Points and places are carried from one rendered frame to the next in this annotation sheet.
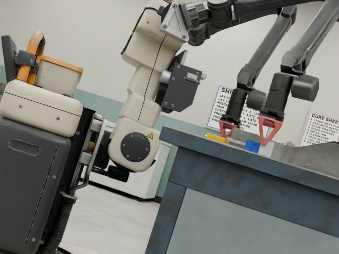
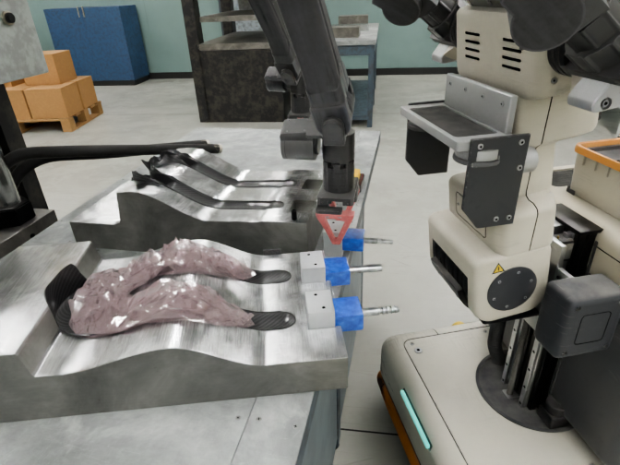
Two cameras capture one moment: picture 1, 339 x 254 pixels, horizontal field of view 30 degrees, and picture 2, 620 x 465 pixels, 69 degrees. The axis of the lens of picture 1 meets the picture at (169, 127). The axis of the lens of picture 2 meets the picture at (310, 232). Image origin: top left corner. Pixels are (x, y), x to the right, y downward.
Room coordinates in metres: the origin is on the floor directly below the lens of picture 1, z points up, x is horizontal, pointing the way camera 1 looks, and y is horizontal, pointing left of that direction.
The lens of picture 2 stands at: (3.08, -0.28, 1.26)
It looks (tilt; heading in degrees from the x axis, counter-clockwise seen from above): 29 degrees down; 179
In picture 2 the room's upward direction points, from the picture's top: 3 degrees counter-clockwise
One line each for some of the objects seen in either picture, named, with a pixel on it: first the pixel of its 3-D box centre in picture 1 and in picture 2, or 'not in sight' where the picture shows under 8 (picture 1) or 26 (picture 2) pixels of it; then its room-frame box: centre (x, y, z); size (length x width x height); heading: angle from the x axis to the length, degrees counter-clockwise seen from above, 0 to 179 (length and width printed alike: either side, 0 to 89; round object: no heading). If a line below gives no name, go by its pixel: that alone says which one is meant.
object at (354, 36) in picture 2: not in sight; (345, 64); (-2.26, 0.33, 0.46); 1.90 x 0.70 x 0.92; 169
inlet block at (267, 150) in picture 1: (249, 145); not in sight; (1.76, -0.23, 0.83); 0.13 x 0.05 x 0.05; 80
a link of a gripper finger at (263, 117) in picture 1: (268, 128); not in sight; (1.73, -0.26, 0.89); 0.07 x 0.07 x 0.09; 80
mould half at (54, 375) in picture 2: not in sight; (164, 309); (2.55, -0.49, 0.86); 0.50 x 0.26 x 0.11; 93
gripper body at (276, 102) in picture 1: (275, 105); (301, 104); (1.75, -0.26, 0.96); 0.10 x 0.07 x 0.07; 170
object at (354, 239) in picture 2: not in sight; (358, 239); (2.33, -0.17, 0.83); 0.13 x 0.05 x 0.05; 76
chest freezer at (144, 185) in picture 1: (110, 155); not in sight; (9.24, 0.69, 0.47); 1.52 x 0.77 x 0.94; 79
